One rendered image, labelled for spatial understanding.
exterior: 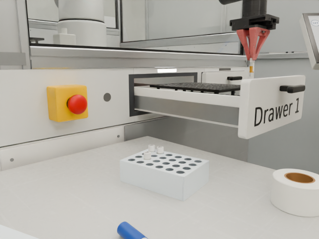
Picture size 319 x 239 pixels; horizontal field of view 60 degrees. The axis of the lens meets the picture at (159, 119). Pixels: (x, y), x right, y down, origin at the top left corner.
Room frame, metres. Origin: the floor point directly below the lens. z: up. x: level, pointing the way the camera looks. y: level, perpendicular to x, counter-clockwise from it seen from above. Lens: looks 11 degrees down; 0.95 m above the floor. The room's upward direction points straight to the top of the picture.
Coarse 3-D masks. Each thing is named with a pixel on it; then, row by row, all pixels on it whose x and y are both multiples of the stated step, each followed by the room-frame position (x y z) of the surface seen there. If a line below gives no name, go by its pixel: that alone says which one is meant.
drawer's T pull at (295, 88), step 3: (282, 87) 0.58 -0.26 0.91; (285, 87) 0.57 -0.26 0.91; (288, 87) 0.55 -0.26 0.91; (291, 87) 0.54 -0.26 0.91; (294, 87) 0.55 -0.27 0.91; (297, 87) 0.56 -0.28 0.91; (300, 87) 0.57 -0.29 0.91; (303, 87) 0.58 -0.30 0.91; (282, 90) 0.58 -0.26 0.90; (285, 90) 0.57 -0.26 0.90; (288, 90) 0.55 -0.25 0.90; (291, 90) 0.54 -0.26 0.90; (294, 90) 0.55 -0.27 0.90; (297, 90) 0.56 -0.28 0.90; (300, 90) 0.57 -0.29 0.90; (303, 90) 0.59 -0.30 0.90
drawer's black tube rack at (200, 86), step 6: (156, 84) 0.77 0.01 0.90; (162, 84) 0.77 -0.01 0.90; (168, 84) 0.77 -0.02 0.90; (174, 84) 0.77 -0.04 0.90; (180, 84) 0.77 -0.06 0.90; (186, 84) 0.77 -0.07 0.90; (192, 84) 0.76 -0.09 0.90; (198, 84) 0.77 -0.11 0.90; (204, 84) 0.77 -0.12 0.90; (210, 84) 0.77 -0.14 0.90; (216, 84) 0.78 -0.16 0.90; (222, 84) 0.77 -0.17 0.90; (228, 84) 0.77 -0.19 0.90; (234, 84) 0.77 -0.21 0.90; (192, 90) 0.65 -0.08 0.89; (198, 90) 0.64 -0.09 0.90; (204, 90) 0.63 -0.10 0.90; (210, 90) 0.62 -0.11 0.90
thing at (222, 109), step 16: (144, 96) 0.71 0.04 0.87; (160, 96) 0.67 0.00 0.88; (176, 96) 0.64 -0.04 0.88; (192, 96) 0.60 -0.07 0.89; (208, 96) 0.57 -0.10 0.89; (224, 96) 0.55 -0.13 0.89; (160, 112) 0.67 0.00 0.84; (176, 112) 0.63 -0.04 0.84; (192, 112) 0.60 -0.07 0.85; (208, 112) 0.57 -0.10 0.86; (224, 112) 0.54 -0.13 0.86
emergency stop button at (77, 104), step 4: (72, 96) 0.55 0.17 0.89; (76, 96) 0.55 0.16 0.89; (80, 96) 0.55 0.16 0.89; (72, 100) 0.54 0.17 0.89; (76, 100) 0.54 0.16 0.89; (80, 100) 0.55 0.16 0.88; (84, 100) 0.56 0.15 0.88; (68, 104) 0.54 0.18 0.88; (72, 104) 0.54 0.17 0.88; (76, 104) 0.54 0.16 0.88; (80, 104) 0.55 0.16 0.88; (84, 104) 0.56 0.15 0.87; (68, 108) 0.54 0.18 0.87; (72, 108) 0.54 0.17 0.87; (76, 108) 0.54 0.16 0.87; (80, 108) 0.55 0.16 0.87; (84, 108) 0.56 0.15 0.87; (72, 112) 0.54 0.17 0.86; (76, 112) 0.54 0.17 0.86; (80, 112) 0.55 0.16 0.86
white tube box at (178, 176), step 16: (128, 160) 0.44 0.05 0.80; (144, 160) 0.44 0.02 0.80; (160, 160) 0.44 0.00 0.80; (176, 160) 0.44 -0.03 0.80; (192, 160) 0.44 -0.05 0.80; (208, 160) 0.44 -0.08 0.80; (128, 176) 0.43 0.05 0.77; (144, 176) 0.41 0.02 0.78; (160, 176) 0.39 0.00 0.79; (176, 176) 0.38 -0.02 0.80; (192, 176) 0.39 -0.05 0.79; (208, 176) 0.44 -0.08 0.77; (160, 192) 0.39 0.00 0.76; (176, 192) 0.38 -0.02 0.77; (192, 192) 0.39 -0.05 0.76
